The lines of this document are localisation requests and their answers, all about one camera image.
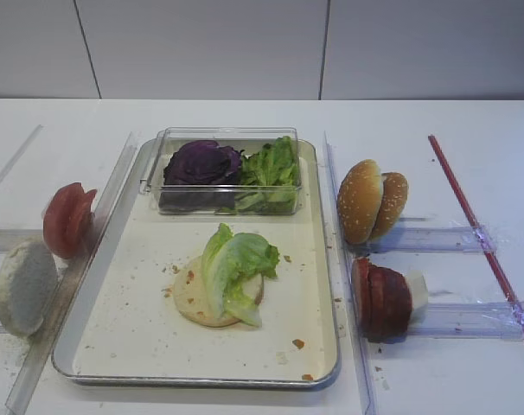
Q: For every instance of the green lettuce in box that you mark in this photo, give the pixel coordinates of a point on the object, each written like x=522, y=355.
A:
x=274, y=173

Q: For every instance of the green lettuce leaf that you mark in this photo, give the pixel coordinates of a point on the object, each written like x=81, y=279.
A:
x=229, y=260

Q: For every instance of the bottom bread slice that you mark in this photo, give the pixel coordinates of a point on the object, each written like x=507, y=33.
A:
x=193, y=302

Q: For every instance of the red meat patty stack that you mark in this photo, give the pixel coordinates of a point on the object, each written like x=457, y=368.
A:
x=383, y=300

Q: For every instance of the red tomato slice stack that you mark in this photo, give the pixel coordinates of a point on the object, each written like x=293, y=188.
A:
x=67, y=218

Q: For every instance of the purple cabbage leaves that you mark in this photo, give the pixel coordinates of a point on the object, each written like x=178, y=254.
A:
x=202, y=162

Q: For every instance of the clear plastic salad box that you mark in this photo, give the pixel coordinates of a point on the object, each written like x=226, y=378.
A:
x=245, y=140

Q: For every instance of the metal baking tray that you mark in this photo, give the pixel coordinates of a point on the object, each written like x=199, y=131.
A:
x=123, y=327

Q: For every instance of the front sesame bun half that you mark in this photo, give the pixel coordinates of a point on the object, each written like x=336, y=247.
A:
x=359, y=199

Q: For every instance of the sesame bun half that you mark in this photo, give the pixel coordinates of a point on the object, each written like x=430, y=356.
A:
x=395, y=193
x=359, y=199

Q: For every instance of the rear sesame bun half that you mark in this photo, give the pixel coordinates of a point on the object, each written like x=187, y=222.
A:
x=395, y=193

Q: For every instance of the clear bun track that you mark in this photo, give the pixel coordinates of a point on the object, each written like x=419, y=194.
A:
x=427, y=239

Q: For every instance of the clear patty track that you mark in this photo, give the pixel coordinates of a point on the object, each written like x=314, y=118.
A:
x=502, y=320

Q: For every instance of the red plastic strip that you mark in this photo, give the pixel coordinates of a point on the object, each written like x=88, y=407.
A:
x=480, y=235

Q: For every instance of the clear rail beside tray left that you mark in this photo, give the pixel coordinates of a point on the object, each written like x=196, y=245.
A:
x=42, y=342

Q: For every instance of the clear rail beside tray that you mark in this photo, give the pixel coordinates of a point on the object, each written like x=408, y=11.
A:
x=364, y=380
x=42, y=342

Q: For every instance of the clear rail beside tray right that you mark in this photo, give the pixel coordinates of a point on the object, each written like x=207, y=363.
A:
x=364, y=380

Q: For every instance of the clear far left rail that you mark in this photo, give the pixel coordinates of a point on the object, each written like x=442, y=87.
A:
x=20, y=152

